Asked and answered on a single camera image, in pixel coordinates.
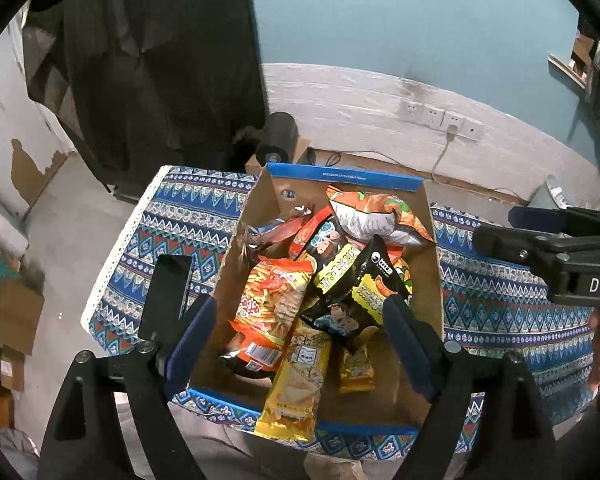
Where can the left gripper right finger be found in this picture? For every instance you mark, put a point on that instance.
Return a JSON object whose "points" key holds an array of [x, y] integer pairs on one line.
{"points": [[417, 345]]}

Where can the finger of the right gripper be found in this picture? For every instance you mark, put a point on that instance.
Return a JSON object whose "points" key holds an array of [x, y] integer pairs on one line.
{"points": [[513, 245], [571, 220]]}

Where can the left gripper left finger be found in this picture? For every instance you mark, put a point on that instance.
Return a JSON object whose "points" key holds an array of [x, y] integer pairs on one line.
{"points": [[180, 355]]}

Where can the small yellow snack pack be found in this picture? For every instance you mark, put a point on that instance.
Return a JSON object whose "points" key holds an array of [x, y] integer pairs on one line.
{"points": [[356, 372]]}

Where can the black yellow chips bag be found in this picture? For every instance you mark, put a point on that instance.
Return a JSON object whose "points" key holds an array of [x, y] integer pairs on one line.
{"points": [[351, 312], [332, 255]]}

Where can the orange fries snack bag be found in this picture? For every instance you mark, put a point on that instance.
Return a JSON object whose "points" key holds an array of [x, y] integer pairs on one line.
{"points": [[272, 298]]}

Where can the long yellow biscuit pack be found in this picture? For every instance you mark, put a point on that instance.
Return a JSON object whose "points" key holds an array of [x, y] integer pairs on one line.
{"points": [[290, 409]]}

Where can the red shrimp chips bag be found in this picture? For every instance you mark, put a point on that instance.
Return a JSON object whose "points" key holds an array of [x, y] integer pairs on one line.
{"points": [[304, 235]]}

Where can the orange green rice cracker bag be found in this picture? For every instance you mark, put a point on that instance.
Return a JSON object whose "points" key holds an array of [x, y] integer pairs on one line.
{"points": [[364, 215]]}

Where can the orange black octopus snack bag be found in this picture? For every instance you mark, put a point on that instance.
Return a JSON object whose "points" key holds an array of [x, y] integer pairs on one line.
{"points": [[251, 356]]}

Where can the light blue trash bin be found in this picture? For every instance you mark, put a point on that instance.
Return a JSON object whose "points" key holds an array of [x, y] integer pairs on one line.
{"points": [[552, 195]]}

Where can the patterned blue tablecloth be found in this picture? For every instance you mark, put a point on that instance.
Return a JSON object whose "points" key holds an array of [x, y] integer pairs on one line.
{"points": [[487, 306]]}

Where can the wooden window sill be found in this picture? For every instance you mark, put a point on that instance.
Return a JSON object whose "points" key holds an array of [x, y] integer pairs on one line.
{"points": [[567, 70]]}

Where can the cardboard pieces on floor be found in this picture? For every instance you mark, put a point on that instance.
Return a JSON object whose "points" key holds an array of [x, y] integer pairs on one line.
{"points": [[21, 306]]}

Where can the black speaker on box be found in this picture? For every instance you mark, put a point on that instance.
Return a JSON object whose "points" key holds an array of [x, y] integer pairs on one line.
{"points": [[279, 130]]}

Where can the black curtain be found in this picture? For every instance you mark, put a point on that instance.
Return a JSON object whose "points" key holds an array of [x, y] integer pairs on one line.
{"points": [[141, 84]]}

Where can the white wall socket strip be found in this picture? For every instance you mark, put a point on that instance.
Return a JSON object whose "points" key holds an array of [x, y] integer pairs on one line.
{"points": [[438, 119]]}

